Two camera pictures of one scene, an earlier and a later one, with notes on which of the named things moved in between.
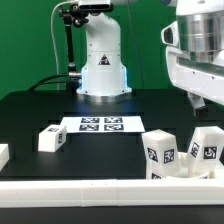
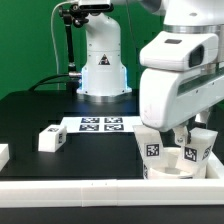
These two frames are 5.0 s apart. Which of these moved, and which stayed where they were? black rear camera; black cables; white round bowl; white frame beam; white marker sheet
Moved: white round bowl
Stayed: black cables; white frame beam; black rear camera; white marker sheet
